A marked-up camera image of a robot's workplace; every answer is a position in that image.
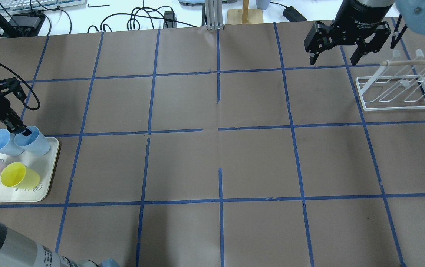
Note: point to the black power adapter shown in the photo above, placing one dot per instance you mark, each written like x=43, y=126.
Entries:
x=292, y=15

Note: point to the light blue cup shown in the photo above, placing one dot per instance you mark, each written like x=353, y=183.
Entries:
x=33, y=141
x=7, y=144

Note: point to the wooden stand base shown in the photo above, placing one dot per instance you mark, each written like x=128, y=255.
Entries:
x=245, y=15

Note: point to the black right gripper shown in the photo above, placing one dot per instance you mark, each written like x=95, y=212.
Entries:
x=361, y=15

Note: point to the aluminium frame post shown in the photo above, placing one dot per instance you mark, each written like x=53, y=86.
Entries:
x=214, y=14

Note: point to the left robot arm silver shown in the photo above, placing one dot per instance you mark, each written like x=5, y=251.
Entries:
x=16, y=250

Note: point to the white wire cup rack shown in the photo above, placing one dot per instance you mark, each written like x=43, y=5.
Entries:
x=397, y=84

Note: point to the yellow cup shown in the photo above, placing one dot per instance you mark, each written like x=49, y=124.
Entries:
x=17, y=175

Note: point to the beige serving tray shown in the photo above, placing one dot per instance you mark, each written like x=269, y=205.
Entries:
x=44, y=165

